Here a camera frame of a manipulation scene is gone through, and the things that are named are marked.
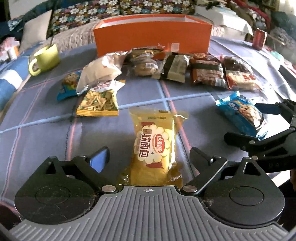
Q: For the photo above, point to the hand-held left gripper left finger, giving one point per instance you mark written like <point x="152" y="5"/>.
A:
<point x="100" y="160"/>

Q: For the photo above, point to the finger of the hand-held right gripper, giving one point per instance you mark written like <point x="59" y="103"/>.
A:
<point x="268" y="109"/>
<point x="254" y="144"/>

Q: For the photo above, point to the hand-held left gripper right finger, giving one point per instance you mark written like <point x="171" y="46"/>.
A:
<point x="198" y="160"/>

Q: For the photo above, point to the blue cookie packet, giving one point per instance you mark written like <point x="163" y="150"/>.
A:
<point x="242" y="113"/>
<point x="67" y="87"/>

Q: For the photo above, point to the dark red and white packet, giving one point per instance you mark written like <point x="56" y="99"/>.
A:
<point x="240" y="77"/>

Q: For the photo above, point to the yellow bread packet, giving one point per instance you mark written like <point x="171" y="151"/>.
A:
<point x="152" y="143"/>

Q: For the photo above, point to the yellow snack sticks packet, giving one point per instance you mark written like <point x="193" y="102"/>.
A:
<point x="99" y="103"/>

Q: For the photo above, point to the red-brown biscuit packet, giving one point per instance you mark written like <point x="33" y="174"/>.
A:
<point x="207" y="73"/>

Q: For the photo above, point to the white snack packet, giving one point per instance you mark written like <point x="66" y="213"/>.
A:
<point x="99" y="69"/>

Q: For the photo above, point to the olive brown snack packet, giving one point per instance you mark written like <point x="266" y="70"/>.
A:
<point x="173" y="68"/>

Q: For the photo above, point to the clear brown cookies packet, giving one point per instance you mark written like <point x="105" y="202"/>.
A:
<point x="143" y="64"/>

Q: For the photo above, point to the orange cardboard box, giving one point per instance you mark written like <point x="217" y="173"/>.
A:
<point x="138" y="39"/>

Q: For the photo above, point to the teal face mask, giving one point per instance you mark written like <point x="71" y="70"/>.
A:
<point x="277" y="56"/>

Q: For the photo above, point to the red-edged flat box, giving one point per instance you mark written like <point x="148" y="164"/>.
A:
<point x="271" y="49"/>

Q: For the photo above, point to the blue plaid tablecloth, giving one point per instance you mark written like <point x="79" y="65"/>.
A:
<point x="46" y="129"/>

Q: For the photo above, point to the red soda can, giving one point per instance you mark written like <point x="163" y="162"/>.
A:
<point x="259" y="39"/>

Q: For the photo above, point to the dark bags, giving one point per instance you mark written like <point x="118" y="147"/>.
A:
<point x="284" y="25"/>

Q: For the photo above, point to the white flat box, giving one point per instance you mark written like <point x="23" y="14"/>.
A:
<point x="226" y="20"/>

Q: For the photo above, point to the red patterned bag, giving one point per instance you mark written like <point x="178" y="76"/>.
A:
<point x="261" y="11"/>

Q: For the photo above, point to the green mug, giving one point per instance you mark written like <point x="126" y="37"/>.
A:
<point x="47" y="59"/>

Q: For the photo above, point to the blue striped blanket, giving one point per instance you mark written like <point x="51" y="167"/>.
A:
<point x="9" y="88"/>

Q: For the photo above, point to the metal spoon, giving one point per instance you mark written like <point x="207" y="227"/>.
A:
<point x="51" y="41"/>

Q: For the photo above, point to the orange-labelled jar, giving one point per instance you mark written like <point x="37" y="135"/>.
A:
<point x="12" y="53"/>

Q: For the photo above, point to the beige pillow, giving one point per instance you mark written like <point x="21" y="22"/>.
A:
<point x="35" y="31"/>

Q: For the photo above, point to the floral cushion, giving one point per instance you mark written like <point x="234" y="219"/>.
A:
<point x="157" y="5"/>
<point x="85" y="16"/>

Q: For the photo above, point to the pink plastic bag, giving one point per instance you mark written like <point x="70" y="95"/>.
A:
<point x="9" y="42"/>

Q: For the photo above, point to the dark blue-green sofa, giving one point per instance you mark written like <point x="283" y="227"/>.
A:
<point x="39" y="11"/>

